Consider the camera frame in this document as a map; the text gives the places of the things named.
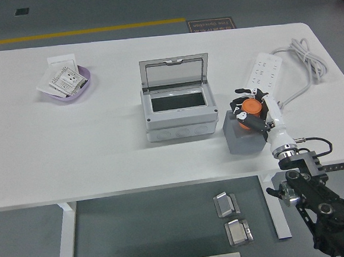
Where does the brown floor sign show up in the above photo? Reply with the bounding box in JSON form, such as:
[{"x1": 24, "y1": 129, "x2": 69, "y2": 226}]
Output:
[{"x1": 185, "y1": 17, "x2": 238, "y2": 34}]

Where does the orange cylinder object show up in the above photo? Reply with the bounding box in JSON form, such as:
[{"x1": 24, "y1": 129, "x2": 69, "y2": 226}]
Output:
[{"x1": 235, "y1": 99, "x2": 264, "y2": 132}]

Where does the grey electrical box clear lid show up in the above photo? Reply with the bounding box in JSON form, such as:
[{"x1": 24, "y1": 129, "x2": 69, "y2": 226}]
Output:
[{"x1": 138, "y1": 52, "x2": 221, "y2": 144}]

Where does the white blank panel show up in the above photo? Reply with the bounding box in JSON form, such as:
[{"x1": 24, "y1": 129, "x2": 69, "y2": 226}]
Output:
[{"x1": 34, "y1": 68, "x2": 57, "y2": 97}]

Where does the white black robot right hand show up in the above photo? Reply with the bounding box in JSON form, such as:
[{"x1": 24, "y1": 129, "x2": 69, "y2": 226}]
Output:
[{"x1": 228, "y1": 83, "x2": 297, "y2": 157}]

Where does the grey cube block with hole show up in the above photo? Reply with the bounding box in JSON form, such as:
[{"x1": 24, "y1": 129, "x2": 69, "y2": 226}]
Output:
[{"x1": 222, "y1": 106, "x2": 272, "y2": 156}]

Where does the white power cord with plug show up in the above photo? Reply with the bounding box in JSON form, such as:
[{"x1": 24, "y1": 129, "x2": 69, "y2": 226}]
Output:
[{"x1": 268, "y1": 35, "x2": 332, "y2": 110}]

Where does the white socket with printed label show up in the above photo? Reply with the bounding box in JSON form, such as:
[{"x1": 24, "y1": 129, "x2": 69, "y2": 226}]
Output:
[{"x1": 47, "y1": 64, "x2": 90, "y2": 99}]

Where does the yellow floor tape line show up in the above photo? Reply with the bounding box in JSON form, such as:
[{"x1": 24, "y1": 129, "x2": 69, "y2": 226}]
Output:
[{"x1": 0, "y1": 17, "x2": 188, "y2": 46}]

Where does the silver metal bracket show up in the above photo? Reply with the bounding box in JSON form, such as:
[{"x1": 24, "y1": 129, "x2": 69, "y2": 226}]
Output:
[
  {"x1": 212, "y1": 190, "x2": 241, "y2": 219},
  {"x1": 223, "y1": 217, "x2": 255, "y2": 248}
]

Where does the white power strip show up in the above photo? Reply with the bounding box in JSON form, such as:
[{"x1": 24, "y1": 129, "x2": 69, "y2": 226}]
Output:
[{"x1": 242, "y1": 50, "x2": 286, "y2": 98}]

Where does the purple plastic tray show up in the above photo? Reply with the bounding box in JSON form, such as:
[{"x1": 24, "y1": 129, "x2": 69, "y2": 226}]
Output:
[{"x1": 37, "y1": 63, "x2": 95, "y2": 107}]

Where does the white wall switch plate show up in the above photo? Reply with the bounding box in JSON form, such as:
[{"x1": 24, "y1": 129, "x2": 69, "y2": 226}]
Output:
[{"x1": 46, "y1": 53, "x2": 78, "y2": 74}]

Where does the white table leg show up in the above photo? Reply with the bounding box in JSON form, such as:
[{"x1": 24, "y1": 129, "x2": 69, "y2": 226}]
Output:
[
  {"x1": 257, "y1": 172, "x2": 293, "y2": 242},
  {"x1": 52, "y1": 201, "x2": 81, "y2": 257}
]

